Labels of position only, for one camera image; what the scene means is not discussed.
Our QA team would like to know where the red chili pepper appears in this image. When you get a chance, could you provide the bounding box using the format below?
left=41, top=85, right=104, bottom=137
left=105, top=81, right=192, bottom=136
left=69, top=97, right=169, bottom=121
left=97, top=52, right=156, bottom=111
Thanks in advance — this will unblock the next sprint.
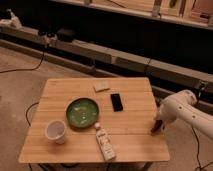
left=151, top=120, right=163, bottom=134

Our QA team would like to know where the white paper cup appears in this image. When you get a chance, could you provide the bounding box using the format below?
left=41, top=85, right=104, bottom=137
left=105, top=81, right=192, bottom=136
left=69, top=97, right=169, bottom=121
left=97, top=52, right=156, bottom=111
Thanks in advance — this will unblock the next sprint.
left=45, top=120, right=66, bottom=144

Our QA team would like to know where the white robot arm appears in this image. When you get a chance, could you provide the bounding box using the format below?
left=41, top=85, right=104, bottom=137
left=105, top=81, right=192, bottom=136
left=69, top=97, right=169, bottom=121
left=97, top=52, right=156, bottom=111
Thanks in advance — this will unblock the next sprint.
left=155, top=90, right=213, bottom=140

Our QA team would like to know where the white lotion tube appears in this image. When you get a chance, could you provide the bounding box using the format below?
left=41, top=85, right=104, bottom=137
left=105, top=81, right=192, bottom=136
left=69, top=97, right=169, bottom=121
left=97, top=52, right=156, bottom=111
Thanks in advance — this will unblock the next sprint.
left=95, top=122, right=116, bottom=161

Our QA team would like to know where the wooden folding table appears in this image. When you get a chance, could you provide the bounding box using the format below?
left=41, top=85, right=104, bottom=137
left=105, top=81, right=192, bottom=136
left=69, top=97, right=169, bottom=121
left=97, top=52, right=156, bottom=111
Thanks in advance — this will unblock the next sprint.
left=19, top=77, right=170, bottom=163

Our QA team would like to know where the long wooden shelf ledge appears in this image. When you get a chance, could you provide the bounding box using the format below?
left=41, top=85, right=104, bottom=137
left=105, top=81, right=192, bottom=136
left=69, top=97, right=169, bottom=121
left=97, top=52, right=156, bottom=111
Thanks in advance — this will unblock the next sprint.
left=0, top=26, right=213, bottom=92

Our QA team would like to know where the black power adapter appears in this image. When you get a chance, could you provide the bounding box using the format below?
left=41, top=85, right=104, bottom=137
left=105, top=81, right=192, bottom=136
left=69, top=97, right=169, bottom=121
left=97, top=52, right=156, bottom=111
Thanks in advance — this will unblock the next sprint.
left=56, top=29, right=76, bottom=42

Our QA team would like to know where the black smartphone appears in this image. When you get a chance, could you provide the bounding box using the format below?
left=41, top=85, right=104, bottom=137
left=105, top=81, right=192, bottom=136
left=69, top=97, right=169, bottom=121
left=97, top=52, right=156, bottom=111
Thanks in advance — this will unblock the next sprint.
left=110, top=93, right=123, bottom=112

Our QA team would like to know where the small beige sponge block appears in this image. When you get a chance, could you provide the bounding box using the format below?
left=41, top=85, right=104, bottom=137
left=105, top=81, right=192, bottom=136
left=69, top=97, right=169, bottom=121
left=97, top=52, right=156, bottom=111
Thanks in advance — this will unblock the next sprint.
left=94, top=81, right=110, bottom=92

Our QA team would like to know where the black floor cable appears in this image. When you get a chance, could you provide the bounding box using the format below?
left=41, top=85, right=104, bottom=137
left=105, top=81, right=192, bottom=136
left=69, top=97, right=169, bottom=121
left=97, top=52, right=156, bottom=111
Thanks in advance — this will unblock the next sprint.
left=0, top=46, right=46, bottom=75

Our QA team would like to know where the green round plate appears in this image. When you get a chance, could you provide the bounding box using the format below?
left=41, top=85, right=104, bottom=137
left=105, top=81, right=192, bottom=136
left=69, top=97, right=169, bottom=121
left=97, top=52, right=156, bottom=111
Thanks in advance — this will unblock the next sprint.
left=66, top=98, right=99, bottom=129

